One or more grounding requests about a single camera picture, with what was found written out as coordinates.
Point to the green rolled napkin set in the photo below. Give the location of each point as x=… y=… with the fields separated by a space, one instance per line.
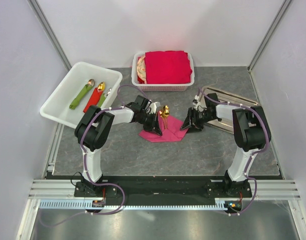
x=87 y=87

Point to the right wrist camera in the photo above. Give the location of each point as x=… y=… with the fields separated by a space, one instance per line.
x=199 y=103

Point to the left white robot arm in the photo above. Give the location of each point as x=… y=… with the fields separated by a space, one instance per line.
x=94 y=128

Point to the pink paper napkin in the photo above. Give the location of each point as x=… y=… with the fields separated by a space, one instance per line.
x=170 y=134

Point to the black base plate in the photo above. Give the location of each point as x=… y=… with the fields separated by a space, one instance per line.
x=163 y=186

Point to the aluminium rail frame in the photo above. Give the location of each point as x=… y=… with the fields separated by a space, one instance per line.
x=59 y=193

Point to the silver metal tray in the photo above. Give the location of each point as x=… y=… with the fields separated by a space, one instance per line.
x=224 y=96

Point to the patterned paper plates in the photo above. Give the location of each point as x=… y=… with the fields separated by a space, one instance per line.
x=141 y=70

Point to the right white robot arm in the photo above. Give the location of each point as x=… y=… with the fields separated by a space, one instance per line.
x=251 y=134

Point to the white perforated basket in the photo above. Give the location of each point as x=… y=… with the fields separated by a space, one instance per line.
x=160 y=87

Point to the red rolled napkin set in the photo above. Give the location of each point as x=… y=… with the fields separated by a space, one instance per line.
x=95 y=96

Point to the white plastic tub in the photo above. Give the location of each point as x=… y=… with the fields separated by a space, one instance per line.
x=56 y=107

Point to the gold fork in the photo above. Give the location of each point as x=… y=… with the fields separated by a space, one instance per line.
x=160 y=115

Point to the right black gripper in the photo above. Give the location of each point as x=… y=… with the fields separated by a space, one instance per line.
x=196 y=126

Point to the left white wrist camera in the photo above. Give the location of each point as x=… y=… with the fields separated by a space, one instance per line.
x=154 y=108

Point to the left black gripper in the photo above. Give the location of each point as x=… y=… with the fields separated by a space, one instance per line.
x=154 y=127

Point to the gold spoon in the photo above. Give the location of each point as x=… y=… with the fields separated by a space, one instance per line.
x=165 y=112

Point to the slotted cable duct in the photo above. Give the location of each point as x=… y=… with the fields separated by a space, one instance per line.
x=148 y=203

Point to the stack of red napkins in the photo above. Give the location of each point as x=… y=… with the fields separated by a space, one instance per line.
x=167 y=67

